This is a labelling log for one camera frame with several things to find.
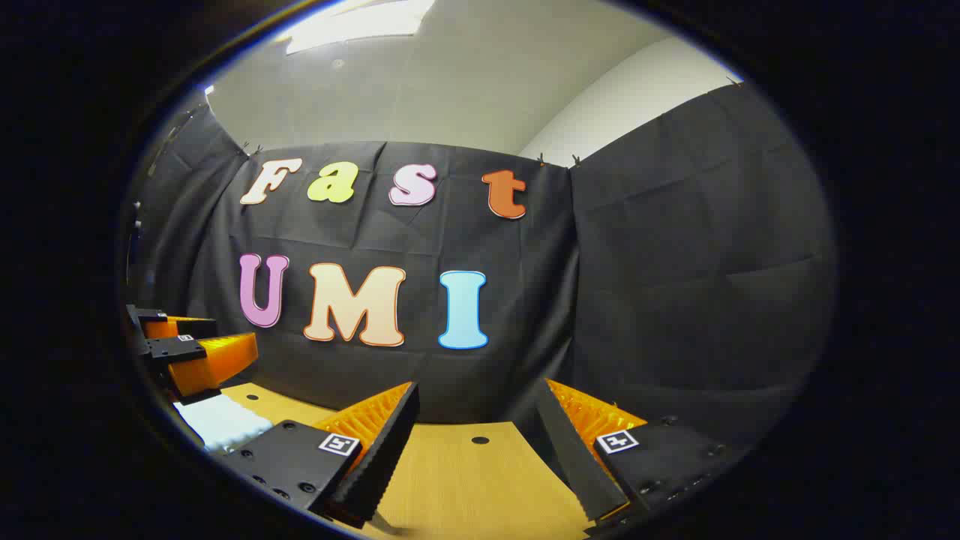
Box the black backdrop cloth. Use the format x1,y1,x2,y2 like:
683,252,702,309
124,81,837,458

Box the white hard-shell suitcase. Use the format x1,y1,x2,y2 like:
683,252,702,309
174,393,275,454

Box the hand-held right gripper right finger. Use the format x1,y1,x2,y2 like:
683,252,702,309
534,377,751,537

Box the ceiling light panel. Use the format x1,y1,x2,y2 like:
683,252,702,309
283,0,437,56

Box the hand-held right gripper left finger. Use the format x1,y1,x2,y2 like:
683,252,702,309
217,381,422,530

